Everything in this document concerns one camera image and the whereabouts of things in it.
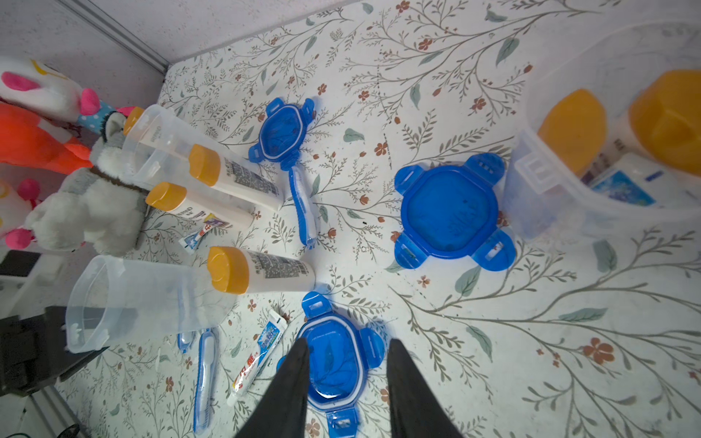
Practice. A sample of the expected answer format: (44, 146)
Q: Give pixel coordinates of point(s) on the yellow cap bottle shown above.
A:
(227, 175)
(662, 124)
(575, 130)
(239, 272)
(144, 126)
(179, 201)

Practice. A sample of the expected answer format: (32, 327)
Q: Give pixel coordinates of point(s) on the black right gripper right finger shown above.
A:
(414, 410)

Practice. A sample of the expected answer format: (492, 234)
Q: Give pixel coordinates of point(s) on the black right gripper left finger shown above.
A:
(282, 410)

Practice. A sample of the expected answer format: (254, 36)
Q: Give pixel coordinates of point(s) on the blue lid front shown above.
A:
(341, 356)

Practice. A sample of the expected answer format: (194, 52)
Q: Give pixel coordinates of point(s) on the white pink plush top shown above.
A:
(37, 87)

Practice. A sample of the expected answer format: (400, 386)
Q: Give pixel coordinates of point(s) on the small toothpaste tube front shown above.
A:
(267, 341)

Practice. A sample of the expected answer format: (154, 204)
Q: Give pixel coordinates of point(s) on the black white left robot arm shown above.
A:
(34, 347)

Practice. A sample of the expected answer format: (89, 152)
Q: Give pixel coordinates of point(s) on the blue lid right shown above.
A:
(450, 212)

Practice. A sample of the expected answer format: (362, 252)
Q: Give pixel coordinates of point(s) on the white plush yellow glasses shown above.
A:
(16, 205)

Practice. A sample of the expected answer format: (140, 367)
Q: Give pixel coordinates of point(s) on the yellow cap bottle back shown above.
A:
(575, 130)

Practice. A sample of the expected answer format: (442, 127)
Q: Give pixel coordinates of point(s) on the clear plastic container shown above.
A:
(545, 202)
(118, 300)
(146, 166)

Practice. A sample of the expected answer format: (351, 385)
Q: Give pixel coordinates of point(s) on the small toothpaste tube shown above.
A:
(638, 181)
(191, 242)
(267, 341)

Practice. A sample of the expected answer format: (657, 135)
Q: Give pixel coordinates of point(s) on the blue toothbrush case back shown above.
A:
(308, 230)

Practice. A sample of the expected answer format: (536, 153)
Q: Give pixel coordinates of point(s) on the red orange plush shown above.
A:
(28, 140)

